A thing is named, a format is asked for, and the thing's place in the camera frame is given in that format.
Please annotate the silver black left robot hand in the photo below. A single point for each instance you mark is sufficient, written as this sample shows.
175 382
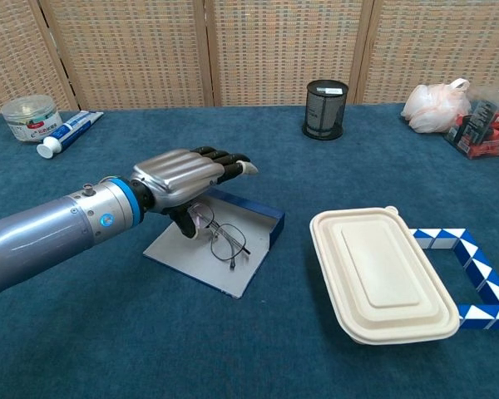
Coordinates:
179 174

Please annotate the thin metal frame eyeglasses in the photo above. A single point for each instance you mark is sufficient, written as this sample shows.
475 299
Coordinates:
228 245

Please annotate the blue folding glasses case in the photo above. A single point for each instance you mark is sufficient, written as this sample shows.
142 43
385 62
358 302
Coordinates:
233 278

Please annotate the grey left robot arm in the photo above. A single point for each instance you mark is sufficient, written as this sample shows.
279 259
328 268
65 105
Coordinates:
45 232

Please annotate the blue white toothpaste tube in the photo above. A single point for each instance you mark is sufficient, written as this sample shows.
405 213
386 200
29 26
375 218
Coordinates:
66 133

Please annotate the woven wooden folding screen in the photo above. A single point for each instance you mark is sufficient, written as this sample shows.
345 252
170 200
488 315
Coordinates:
129 50

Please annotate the black mesh pen holder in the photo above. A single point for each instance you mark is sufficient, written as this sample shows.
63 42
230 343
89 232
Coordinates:
324 112

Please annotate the clear round plastic jar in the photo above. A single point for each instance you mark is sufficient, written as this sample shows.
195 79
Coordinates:
25 116

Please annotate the blue carpet table cover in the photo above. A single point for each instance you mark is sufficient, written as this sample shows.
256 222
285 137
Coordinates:
233 353

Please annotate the beige lidded lunch box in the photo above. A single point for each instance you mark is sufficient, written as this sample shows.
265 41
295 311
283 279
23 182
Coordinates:
378 270

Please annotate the clear box red black items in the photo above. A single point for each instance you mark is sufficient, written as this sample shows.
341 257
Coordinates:
482 129

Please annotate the blue white snake puzzle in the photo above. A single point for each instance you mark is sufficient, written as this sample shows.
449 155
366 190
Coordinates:
478 266

